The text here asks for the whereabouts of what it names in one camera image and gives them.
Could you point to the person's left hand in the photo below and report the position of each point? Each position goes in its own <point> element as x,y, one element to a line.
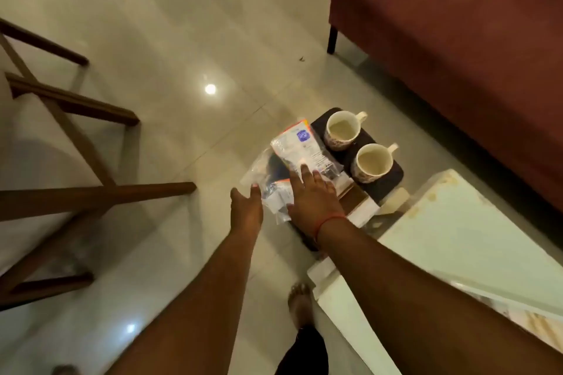
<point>246,212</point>

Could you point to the person's right hand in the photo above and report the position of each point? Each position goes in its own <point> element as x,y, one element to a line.
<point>314,203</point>

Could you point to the clear zip bag blue edge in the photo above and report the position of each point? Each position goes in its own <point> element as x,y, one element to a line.
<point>264,170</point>

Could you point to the white paper napkins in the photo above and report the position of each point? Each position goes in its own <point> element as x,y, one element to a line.
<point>367,212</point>

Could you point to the floral white mug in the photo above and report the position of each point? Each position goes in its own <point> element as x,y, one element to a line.
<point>373,164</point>
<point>343,129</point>

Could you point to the person's left forearm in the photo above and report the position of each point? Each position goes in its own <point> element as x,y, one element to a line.
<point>198,309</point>

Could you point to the person's right forearm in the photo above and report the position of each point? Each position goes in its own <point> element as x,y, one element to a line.
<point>418,309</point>

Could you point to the person's right foot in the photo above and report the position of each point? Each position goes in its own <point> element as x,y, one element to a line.
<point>301,304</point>

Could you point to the black plastic stool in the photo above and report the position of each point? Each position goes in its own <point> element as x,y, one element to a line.
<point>382,185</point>

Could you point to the black trousers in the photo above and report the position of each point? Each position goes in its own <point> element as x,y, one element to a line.
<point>303,352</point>

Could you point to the brown wooden chair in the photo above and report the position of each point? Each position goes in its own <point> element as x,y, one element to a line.
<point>66,194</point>

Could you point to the maroon fabric sofa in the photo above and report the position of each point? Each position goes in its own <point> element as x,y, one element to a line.
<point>462,36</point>

